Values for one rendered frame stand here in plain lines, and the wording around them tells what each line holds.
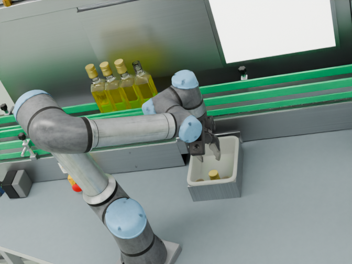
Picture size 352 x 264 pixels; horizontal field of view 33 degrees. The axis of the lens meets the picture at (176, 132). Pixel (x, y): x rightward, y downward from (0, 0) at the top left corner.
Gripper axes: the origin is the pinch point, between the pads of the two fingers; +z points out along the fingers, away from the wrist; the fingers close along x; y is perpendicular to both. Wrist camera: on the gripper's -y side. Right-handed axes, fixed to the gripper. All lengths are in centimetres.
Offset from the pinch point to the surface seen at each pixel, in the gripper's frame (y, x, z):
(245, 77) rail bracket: 31.7, -12.2, -9.4
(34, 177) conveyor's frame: 9, 77, 10
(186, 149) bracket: 10.7, 10.9, 3.7
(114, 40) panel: 38, 34, -30
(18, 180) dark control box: 2, 79, 4
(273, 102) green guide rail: 22.9, -21.8, -3.1
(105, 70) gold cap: 24, 35, -27
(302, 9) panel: 40, -36, -29
